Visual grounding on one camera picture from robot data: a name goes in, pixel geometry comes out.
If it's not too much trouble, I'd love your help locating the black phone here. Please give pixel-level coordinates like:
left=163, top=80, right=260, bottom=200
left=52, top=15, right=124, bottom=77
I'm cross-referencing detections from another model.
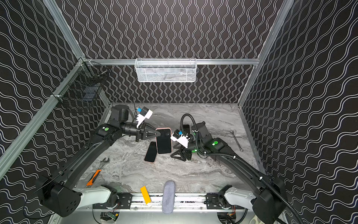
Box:
left=156, top=128, right=172, bottom=154
left=144, top=141, right=158, bottom=163

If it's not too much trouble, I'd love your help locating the black phone taken from case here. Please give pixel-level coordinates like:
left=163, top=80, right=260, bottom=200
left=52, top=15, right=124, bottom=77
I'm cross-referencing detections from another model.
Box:
left=182, top=124, right=191, bottom=135

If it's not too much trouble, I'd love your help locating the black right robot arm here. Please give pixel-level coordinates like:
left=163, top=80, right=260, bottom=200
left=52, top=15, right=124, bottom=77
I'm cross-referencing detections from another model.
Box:
left=171, top=113, right=303, bottom=224

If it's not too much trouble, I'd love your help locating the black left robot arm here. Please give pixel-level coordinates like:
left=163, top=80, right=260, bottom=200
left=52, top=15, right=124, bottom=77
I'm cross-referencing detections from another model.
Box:
left=35, top=105, right=160, bottom=217

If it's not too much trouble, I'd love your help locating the grey fabric pouch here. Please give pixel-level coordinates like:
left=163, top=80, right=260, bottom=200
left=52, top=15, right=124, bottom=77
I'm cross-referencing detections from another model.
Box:
left=162, top=181, right=176, bottom=214

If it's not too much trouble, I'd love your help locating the yellow flat block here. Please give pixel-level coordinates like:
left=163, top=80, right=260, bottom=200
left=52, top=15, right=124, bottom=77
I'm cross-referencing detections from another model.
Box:
left=140, top=186, right=152, bottom=205

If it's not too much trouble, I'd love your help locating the silver combination wrench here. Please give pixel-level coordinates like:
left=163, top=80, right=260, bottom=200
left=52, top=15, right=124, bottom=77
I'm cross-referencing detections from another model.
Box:
left=230, top=131, right=244, bottom=152

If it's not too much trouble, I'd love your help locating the aluminium back horizontal bar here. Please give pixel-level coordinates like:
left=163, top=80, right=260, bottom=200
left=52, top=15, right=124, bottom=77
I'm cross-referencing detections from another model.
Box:
left=85, top=58, right=259, bottom=66

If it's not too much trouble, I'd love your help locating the aluminium horizontal bar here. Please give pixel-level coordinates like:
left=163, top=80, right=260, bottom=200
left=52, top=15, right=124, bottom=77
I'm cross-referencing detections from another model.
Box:
left=85, top=58, right=259, bottom=66
left=1, top=59, right=84, bottom=178

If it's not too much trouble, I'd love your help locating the aluminium left horizontal bar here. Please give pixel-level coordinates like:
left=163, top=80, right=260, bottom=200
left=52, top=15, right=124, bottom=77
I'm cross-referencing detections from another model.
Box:
left=1, top=59, right=84, bottom=178

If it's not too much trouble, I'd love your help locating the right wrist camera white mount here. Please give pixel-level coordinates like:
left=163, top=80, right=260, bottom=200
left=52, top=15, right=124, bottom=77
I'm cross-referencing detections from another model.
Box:
left=170, top=129, right=194, bottom=148

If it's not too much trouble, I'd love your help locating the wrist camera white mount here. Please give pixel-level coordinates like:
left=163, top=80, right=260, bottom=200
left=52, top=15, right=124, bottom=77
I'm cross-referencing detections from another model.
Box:
left=170, top=129, right=194, bottom=148
left=136, top=107, right=153, bottom=128

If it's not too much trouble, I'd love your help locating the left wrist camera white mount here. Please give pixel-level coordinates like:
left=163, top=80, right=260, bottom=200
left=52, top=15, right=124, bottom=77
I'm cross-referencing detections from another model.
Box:
left=136, top=107, right=153, bottom=128

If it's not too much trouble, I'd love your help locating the white wire mesh basket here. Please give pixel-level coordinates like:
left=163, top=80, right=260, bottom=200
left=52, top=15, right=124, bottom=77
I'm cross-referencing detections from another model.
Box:
left=134, top=62, right=197, bottom=83

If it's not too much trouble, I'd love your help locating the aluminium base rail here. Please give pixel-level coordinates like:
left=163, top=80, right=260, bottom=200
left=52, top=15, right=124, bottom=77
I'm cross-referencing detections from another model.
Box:
left=94, top=191, right=253, bottom=212

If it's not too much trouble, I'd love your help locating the adjustable wrench orange handle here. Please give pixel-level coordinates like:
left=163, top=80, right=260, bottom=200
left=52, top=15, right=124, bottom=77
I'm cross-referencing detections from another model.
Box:
left=86, top=158, right=110, bottom=188

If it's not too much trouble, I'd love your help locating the black wire basket left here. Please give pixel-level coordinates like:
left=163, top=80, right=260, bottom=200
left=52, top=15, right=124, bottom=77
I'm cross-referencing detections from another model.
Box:
left=59, top=62, right=110, bottom=114

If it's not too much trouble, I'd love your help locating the aluminium corner frame post left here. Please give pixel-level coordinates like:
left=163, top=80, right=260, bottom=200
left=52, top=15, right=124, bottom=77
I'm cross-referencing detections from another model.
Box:
left=43, top=0, right=85, bottom=59

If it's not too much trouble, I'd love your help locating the aluminium corner frame post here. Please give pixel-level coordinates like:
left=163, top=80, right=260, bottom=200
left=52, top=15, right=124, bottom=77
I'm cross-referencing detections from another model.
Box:
left=238, top=0, right=295, bottom=108
left=43, top=0, right=85, bottom=59

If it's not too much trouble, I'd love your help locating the aluminium corner frame post right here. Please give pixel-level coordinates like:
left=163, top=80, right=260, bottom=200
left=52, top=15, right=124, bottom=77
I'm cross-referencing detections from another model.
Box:
left=238, top=0, right=295, bottom=108

